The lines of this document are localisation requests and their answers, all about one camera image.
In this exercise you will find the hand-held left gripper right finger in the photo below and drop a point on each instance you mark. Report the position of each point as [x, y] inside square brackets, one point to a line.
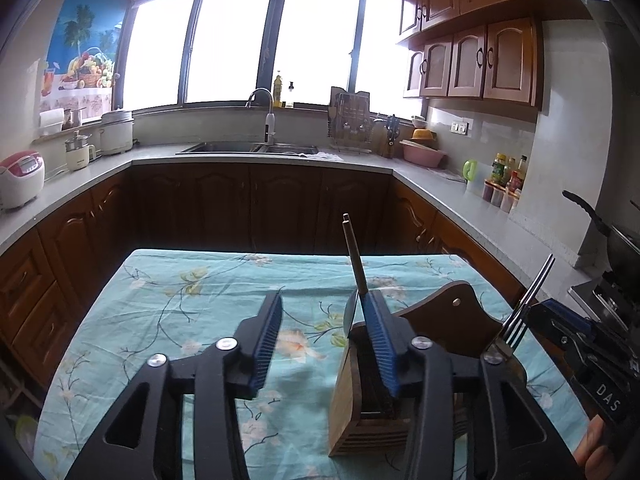
[380, 345]

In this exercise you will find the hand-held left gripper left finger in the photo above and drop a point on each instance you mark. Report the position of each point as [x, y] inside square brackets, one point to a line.
[265, 345]

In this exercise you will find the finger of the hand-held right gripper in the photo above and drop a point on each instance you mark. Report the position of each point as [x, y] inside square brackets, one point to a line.
[567, 316]
[550, 335]

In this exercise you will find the large steel fork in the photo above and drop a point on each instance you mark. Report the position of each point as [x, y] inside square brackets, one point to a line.
[512, 332]

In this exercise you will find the wooden utensil holder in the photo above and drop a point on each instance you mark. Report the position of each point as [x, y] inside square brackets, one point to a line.
[350, 410]

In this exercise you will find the dish rack with utensils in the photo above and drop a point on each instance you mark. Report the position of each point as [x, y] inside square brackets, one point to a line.
[350, 125]

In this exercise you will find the person's right hand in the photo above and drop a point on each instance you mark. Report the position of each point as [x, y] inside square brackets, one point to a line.
[592, 452]

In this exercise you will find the gas stove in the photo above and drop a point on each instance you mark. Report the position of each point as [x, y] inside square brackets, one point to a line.
[615, 295]

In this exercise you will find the black wok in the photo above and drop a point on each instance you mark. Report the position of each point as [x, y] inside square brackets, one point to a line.
[625, 255]

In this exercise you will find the teal floral tablecloth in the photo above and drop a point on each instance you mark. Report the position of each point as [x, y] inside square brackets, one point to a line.
[175, 310]

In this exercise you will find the spice jar set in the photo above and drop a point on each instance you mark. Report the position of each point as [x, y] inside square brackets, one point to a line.
[497, 197]

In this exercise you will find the wooden base cabinets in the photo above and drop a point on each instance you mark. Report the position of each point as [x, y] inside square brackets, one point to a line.
[225, 210]

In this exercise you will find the red label sauce bottle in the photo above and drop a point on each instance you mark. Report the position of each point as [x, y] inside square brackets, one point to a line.
[514, 182]

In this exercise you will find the dark sauce bottle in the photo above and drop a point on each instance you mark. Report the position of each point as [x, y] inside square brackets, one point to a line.
[522, 167]

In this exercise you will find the green label sauce bottle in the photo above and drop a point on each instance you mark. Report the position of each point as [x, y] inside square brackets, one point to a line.
[498, 170]

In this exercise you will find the pink plastic basin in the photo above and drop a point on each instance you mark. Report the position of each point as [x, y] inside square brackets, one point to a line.
[422, 155]

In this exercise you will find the steel kitchen sink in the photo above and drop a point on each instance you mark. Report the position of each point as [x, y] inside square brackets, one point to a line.
[225, 148]

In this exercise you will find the orange bowl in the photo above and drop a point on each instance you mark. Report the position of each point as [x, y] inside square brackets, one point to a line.
[424, 135]

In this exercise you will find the chrome kitchen faucet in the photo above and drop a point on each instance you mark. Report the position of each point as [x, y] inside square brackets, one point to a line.
[270, 127]

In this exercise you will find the white bowl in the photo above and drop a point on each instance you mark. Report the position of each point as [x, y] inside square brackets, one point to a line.
[418, 122]

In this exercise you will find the pump dispenser bottle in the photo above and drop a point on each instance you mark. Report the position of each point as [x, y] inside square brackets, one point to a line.
[290, 96]

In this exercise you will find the yellow oil bottle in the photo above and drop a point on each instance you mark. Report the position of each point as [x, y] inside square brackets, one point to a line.
[277, 92]

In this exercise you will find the large white cooker pot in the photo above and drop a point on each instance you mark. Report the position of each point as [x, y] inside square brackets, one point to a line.
[117, 135]

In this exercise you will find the wooden upper cabinets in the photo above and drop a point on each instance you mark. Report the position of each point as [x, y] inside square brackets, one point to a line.
[500, 60]

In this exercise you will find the small white electric pot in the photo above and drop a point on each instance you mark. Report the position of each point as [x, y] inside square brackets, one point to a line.
[77, 152]

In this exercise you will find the white and red rice cooker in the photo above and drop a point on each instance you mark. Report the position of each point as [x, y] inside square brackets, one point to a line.
[20, 180]

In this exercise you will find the kitchen window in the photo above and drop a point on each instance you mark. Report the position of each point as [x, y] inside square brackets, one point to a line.
[225, 45]

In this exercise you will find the fruit print roller blind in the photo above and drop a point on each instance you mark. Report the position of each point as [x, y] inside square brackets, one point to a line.
[85, 35]

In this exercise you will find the white wall outlet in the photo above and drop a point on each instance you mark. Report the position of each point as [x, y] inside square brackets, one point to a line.
[459, 128]

